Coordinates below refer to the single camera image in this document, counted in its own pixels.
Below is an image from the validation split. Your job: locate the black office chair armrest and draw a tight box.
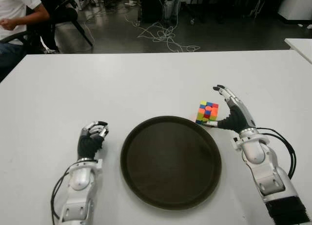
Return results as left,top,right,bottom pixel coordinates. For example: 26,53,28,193
0,31,29,45

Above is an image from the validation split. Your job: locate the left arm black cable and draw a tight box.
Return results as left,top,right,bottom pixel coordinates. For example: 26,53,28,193
50,163,81,222

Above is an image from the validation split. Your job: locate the white side table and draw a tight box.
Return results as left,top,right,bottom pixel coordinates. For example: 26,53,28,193
284,38,312,65

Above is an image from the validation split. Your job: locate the tall black cabinet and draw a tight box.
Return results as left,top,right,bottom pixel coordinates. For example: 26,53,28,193
138,0,167,23

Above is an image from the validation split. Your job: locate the dark brown round plate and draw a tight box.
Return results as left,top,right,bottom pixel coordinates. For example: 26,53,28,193
120,115,222,210

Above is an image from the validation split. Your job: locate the multicolour Rubik's cube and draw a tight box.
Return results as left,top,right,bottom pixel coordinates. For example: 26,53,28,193
195,100,219,125

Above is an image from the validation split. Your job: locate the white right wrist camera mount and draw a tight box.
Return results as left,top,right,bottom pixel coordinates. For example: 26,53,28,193
231,136,242,151

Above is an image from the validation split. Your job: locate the white pedestal cabinet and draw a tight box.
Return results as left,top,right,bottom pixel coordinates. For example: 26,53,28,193
277,0,312,25

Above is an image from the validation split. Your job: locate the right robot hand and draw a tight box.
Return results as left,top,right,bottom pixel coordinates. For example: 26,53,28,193
205,84,257,133

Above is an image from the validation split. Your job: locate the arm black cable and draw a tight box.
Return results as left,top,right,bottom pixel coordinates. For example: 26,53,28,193
50,163,81,222
257,127,297,180

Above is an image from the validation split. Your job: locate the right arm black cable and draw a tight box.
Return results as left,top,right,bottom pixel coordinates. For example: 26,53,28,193
257,127,297,180

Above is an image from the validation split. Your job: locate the black chair with slanted legs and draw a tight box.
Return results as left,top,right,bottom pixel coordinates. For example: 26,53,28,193
50,0,94,47

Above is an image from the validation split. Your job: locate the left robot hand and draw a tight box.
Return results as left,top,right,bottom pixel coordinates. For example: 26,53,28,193
77,121,109,161

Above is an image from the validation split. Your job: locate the seated person white shirt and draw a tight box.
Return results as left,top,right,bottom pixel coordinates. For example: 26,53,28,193
0,0,51,75

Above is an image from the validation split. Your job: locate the black trousered leg white shoe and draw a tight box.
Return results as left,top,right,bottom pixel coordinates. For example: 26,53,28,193
26,10,59,54

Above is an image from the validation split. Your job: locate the tangled white floor cable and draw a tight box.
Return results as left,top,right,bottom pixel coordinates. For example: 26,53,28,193
124,14,201,53

